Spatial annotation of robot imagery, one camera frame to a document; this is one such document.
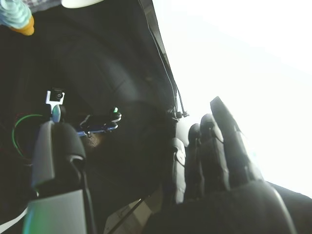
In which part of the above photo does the toy ice cream cone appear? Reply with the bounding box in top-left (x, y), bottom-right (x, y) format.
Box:
top-left (0, 0), bottom-right (35, 37)

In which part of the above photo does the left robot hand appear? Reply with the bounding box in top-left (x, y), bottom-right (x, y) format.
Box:
top-left (23, 96), bottom-right (312, 234)

